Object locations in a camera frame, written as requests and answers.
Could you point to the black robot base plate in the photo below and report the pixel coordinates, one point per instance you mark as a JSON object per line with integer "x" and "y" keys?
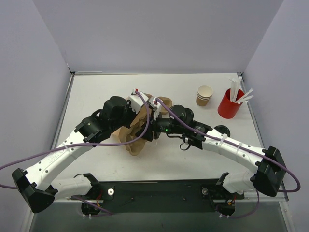
{"x": 161, "y": 196}

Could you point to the lower pulp cup carrier stack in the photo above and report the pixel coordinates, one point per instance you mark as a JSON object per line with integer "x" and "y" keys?
{"x": 167, "y": 101}

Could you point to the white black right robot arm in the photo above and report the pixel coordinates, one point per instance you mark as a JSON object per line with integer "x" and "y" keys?
{"x": 265, "y": 168}

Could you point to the stacked kraft paper cups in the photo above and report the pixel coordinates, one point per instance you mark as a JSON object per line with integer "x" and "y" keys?
{"x": 204, "y": 94}

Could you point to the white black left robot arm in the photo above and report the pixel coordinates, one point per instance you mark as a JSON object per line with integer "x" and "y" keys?
{"x": 38, "y": 184}

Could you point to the red cylindrical straw holder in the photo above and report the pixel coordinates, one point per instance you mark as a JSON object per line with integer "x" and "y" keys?
{"x": 228, "y": 109}

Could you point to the white wrapped straws bundle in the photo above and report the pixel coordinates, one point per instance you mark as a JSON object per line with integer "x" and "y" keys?
{"x": 234, "y": 89}

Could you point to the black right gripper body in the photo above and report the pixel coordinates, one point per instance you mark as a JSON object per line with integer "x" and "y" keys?
{"x": 151, "y": 132}

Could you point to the aluminium front frame rail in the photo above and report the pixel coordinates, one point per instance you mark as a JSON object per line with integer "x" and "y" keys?
{"x": 90, "y": 188}

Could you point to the brown paper takeout bag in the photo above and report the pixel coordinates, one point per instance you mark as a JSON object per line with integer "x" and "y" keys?
{"x": 125, "y": 134}

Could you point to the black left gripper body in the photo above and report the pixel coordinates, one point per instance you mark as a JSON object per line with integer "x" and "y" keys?
{"x": 132, "y": 113}

